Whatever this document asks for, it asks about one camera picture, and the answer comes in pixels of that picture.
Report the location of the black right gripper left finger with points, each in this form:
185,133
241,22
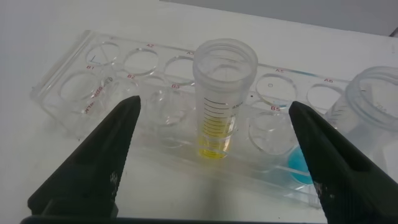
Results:
87,174

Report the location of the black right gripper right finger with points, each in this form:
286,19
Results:
348,174

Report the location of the blue pigment test tube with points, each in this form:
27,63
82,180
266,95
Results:
373,102

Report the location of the clear acrylic test tube rack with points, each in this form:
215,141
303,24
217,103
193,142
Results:
161,102

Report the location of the yellow pigment test tube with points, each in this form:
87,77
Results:
217,124

